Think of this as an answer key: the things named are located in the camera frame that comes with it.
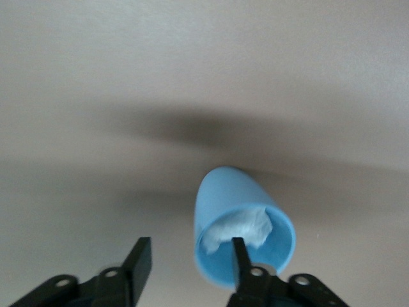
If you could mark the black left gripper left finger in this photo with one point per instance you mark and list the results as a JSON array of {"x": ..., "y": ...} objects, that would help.
[{"x": 134, "y": 275}]

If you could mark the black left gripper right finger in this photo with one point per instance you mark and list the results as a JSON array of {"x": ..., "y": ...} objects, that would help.
[{"x": 252, "y": 288}]

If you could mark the blue cup holding tissue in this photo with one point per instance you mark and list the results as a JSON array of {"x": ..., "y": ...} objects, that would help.
[{"x": 230, "y": 192}]

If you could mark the white crumpled tissue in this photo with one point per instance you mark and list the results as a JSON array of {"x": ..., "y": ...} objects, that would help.
[{"x": 236, "y": 228}]

